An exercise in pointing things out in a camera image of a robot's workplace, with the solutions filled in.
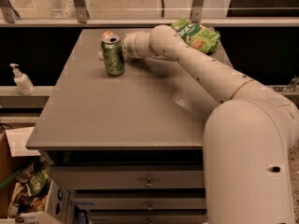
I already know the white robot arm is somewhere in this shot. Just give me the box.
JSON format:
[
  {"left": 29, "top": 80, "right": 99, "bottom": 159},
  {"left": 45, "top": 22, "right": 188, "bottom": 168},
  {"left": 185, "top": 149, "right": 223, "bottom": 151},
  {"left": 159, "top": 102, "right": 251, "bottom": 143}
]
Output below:
[{"left": 123, "top": 25, "right": 299, "bottom": 224}]

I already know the cardboard box with trash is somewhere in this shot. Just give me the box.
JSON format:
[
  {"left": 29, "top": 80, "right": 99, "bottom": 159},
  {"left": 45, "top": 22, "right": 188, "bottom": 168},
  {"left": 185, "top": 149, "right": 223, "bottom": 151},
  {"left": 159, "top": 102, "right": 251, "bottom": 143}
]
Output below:
[{"left": 0, "top": 128, "right": 51, "bottom": 223}]

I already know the orange fruit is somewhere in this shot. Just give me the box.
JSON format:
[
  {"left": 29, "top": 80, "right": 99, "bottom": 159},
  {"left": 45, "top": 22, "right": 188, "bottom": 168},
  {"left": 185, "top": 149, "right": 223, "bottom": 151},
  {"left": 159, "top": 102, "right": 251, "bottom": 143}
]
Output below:
[{"left": 102, "top": 31, "right": 114, "bottom": 38}]

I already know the grey drawer cabinet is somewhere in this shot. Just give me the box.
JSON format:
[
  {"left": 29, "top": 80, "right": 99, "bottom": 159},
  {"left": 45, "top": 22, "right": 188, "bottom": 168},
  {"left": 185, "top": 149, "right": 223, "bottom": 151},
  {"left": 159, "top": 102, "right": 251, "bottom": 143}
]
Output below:
[{"left": 26, "top": 30, "right": 218, "bottom": 224}]

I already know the white pump bottle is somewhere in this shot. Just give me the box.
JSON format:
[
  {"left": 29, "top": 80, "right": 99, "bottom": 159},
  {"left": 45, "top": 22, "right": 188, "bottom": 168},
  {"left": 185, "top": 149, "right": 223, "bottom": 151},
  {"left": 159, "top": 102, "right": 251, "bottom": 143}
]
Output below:
[{"left": 9, "top": 63, "right": 36, "bottom": 95}]

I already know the green soda can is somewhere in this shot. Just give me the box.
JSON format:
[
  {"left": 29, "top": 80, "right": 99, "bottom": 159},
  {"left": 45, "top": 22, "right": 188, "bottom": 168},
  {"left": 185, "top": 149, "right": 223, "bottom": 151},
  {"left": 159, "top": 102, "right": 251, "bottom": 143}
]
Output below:
[{"left": 101, "top": 34, "right": 125, "bottom": 77}]

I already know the white printed box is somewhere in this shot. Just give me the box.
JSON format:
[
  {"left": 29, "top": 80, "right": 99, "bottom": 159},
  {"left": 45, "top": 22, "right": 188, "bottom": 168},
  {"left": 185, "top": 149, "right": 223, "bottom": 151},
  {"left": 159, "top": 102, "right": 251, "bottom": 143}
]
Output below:
[{"left": 1, "top": 181, "right": 75, "bottom": 224}]

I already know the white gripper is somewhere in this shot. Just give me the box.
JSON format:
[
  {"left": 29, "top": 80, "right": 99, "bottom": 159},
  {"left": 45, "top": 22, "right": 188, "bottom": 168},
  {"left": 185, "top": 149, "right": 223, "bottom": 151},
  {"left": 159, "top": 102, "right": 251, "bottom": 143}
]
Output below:
[{"left": 122, "top": 32, "right": 153, "bottom": 59}]

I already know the green chip bag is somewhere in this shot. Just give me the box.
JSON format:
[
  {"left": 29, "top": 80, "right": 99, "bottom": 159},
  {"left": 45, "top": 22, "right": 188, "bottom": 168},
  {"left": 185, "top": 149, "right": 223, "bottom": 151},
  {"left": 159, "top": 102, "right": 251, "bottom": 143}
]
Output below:
[{"left": 171, "top": 18, "right": 221, "bottom": 54}]

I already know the metal railing frame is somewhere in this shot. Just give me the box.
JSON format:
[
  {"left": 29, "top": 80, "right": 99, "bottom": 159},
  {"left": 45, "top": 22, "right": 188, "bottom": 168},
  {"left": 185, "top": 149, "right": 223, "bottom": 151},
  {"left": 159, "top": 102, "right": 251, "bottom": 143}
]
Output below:
[{"left": 0, "top": 0, "right": 299, "bottom": 27}]

